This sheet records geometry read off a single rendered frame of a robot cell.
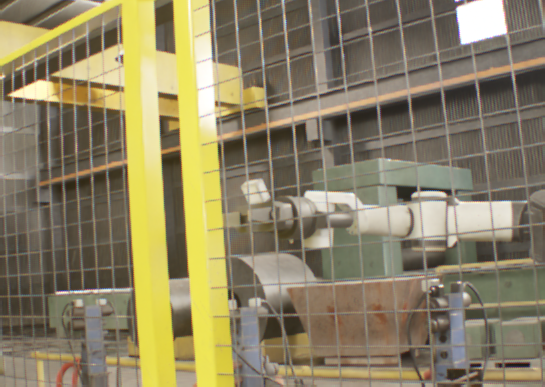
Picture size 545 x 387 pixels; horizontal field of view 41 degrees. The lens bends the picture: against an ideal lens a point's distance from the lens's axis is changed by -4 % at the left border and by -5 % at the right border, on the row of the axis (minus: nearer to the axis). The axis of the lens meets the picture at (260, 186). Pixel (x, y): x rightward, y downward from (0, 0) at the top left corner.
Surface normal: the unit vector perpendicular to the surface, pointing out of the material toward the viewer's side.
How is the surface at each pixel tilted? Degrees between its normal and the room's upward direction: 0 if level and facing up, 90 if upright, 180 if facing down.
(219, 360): 90
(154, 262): 90
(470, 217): 89
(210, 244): 90
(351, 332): 100
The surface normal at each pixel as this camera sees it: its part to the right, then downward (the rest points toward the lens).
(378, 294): -0.56, 0.11
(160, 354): 0.74, -0.13
